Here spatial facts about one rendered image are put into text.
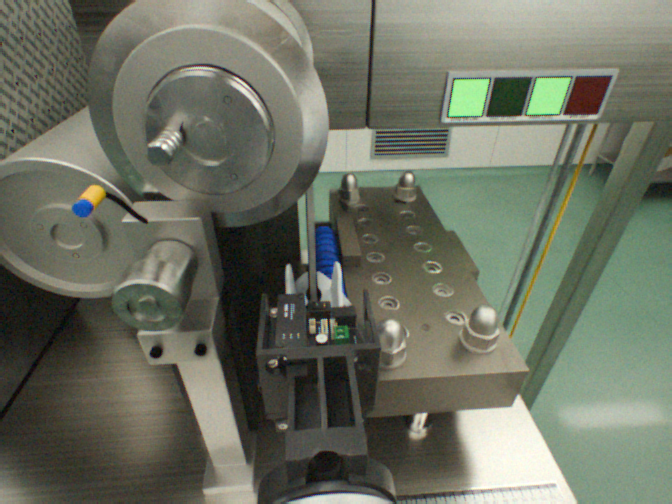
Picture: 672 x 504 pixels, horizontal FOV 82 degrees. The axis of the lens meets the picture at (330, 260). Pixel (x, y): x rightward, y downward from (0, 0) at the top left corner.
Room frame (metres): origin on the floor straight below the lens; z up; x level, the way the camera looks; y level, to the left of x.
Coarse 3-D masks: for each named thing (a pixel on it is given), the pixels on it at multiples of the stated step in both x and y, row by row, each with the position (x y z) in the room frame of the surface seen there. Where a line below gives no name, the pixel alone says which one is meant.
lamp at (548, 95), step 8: (544, 80) 0.60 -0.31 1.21; (552, 80) 0.60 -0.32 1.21; (560, 80) 0.60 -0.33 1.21; (568, 80) 0.60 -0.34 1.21; (536, 88) 0.60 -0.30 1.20; (544, 88) 0.60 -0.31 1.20; (552, 88) 0.60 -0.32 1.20; (560, 88) 0.60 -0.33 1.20; (536, 96) 0.60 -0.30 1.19; (544, 96) 0.60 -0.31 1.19; (552, 96) 0.60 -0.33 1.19; (560, 96) 0.60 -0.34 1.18; (536, 104) 0.60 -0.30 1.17; (544, 104) 0.60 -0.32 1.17; (552, 104) 0.60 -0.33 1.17; (560, 104) 0.60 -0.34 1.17; (528, 112) 0.60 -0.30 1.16; (536, 112) 0.60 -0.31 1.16; (544, 112) 0.60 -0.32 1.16; (552, 112) 0.60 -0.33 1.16
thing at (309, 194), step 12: (312, 192) 0.26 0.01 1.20; (312, 204) 0.26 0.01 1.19; (312, 216) 0.26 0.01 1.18; (312, 228) 0.26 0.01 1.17; (312, 240) 0.26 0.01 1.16; (312, 252) 0.26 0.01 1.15; (312, 264) 0.26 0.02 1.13; (312, 276) 0.26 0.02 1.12; (312, 288) 0.26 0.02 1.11; (312, 300) 0.26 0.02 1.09
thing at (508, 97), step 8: (496, 80) 0.60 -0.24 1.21; (504, 80) 0.60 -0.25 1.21; (512, 80) 0.60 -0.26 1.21; (520, 80) 0.60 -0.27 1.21; (528, 80) 0.60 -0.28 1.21; (496, 88) 0.60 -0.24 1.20; (504, 88) 0.60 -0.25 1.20; (512, 88) 0.60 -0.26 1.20; (520, 88) 0.60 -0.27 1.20; (496, 96) 0.60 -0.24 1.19; (504, 96) 0.60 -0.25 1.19; (512, 96) 0.60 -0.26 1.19; (520, 96) 0.60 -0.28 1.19; (496, 104) 0.60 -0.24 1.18; (504, 104) 0.60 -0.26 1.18; (512, 104) 0.60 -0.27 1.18; (520, 104) 0.60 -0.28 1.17; (488, 112) 0.60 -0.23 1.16; (496, 112) 0.60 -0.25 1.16; (504, 112) 0.60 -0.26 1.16; (512, 112) 0.60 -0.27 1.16; (520, 112) 0.60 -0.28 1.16
